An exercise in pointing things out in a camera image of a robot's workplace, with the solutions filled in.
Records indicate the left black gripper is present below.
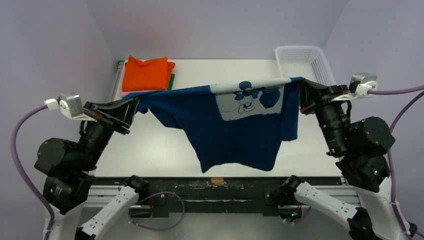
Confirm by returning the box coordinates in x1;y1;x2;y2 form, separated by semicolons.
77;93;140;169

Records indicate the navy blue t-shirt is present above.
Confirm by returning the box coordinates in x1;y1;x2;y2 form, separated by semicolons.
126;77;304;172

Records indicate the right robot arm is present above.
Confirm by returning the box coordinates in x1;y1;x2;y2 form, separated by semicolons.
269;80;418;240

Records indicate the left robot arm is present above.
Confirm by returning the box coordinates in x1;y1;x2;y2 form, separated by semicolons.
34;95;150;240

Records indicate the pink folded t-shirt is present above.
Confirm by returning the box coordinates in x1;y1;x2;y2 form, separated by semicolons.
119;90;156;98

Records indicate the white plastic basket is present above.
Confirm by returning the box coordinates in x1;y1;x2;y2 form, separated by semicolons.
274;45;336;86

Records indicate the orange folded t-shirt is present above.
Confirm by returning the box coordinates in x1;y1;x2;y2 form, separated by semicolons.
121;55;176;92

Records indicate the green folded t-shirt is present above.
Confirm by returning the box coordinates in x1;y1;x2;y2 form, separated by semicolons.
167;73;175;91

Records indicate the brown tape piece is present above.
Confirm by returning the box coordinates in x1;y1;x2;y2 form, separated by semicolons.
210;177;225;185

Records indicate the aluminium table frame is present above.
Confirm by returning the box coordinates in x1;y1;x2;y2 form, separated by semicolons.
67;59;370;240

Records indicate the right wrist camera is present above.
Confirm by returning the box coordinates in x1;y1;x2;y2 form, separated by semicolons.
332;72;378;102

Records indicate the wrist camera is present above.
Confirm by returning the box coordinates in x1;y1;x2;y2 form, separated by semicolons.
43;92;86;121
332;72;378;102

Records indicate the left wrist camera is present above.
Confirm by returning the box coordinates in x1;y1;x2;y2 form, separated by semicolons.
43;92;86;121

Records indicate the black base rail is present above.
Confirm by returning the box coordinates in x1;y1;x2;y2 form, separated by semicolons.
83;176;343;219

